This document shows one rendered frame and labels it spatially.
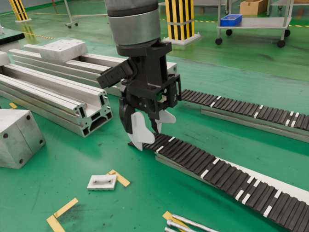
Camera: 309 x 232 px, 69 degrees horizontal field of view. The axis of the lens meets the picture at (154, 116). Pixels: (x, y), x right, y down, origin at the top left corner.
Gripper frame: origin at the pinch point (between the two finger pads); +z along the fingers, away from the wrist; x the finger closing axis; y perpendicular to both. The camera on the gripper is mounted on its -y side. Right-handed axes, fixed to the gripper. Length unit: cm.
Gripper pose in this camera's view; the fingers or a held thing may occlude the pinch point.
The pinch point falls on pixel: (146, 136)
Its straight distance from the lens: 47.8
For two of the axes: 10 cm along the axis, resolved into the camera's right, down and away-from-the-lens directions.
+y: 7.8, 2.6, -5.7
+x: 6.1, -5.0, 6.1
